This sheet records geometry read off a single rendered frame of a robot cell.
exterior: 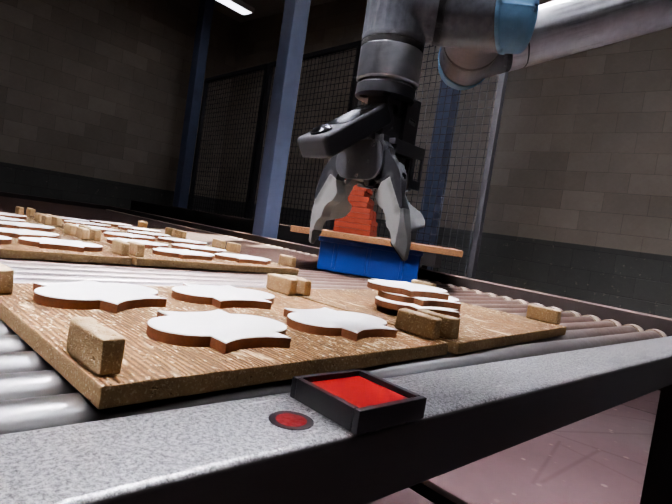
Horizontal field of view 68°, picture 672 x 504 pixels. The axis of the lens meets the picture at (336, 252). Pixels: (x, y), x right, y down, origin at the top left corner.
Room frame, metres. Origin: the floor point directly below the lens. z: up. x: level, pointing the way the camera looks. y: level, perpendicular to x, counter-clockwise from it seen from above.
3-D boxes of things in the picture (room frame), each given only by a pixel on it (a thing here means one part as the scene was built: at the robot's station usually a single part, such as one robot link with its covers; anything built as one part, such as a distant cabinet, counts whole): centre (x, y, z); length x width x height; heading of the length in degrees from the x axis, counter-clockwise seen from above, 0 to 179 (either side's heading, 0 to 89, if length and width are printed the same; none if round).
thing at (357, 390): (0.39, -0.03, 0.92); 0.06 x 0.06 x 0.01; 43
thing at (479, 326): (0.87, -0.17, 0.93); 0.41 x 0.35 x 0.02; 138
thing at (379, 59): (0.61, -0.03, 1.25); 0.08 x 0.08 x 0.05
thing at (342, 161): (0.61, -0.04, 1.17); 0.09 x 0.08 x 0.12; 137
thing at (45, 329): (0.57, 0.12, 0.93); 0.41 x 0.35 x 0.02; 137
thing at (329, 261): (1.61, -0.12, 0.97); 0.31 x 0.31 x 0.10; 81
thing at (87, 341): (0.34, 0.15, 0.95); 0.06 x 0.02 x 0.03; 47
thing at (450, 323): (0.64, -0.14, 0.95); 0.06 x 0.02 x 0.03; 48
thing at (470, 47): (0.61, -0.13, 1.32); 0.11 x 0.11 x 0.08; 84
